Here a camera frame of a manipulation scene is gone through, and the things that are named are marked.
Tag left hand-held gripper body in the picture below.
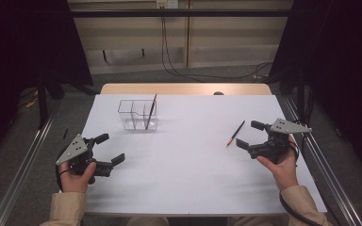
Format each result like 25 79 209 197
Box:
56 134 114 186

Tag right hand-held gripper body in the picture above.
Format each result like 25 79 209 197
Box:
248 118 313 165

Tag black pencil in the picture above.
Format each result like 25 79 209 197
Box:
225 120 246 148

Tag clear plastic divided organizer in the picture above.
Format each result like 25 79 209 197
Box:
117 99 159 132

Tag black orange paint brush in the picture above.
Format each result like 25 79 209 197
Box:
145 92 158 131

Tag person's right hand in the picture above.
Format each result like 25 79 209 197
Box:
256 135 300 191

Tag person's left hand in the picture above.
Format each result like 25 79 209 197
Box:
58 161 98 194

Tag white paper sheet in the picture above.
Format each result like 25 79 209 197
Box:
81 93 328 218

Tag wooden table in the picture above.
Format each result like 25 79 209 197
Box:
99 82 272 96

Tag black curtain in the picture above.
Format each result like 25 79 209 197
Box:
268 0 362 172
0 0 94 168

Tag black metal crossbar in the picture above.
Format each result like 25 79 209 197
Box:
70 8 294 19

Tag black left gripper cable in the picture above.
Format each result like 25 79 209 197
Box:
55 147 73 193

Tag black stand post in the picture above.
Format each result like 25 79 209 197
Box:
296 69 306 121
36 72 50 130

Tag metal floor rail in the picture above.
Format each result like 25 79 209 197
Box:
282 95 362 226
0 103 64 226

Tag black power cable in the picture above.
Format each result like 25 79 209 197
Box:
160 15 272 83
163 17 272 81

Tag white wall outlet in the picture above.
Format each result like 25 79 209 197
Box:
156 0 179 9

